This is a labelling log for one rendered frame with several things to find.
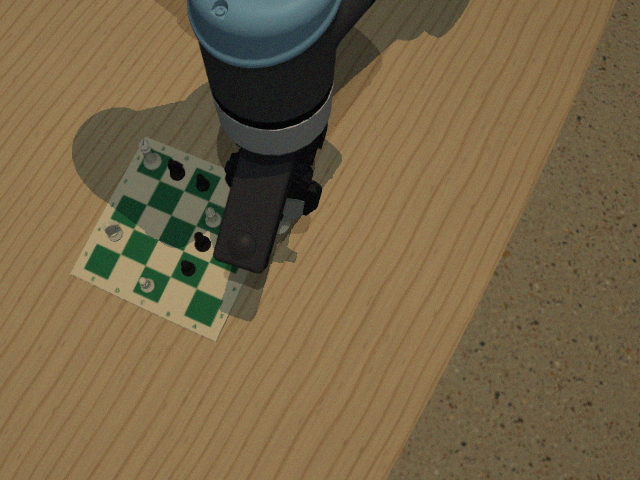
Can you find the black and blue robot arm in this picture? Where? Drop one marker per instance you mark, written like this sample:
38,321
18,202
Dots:
270,66

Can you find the chessboard with green and cream squares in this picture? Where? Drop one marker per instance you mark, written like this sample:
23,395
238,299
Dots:
159,217

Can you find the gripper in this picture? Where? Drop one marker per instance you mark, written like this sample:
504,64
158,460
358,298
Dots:
304,195

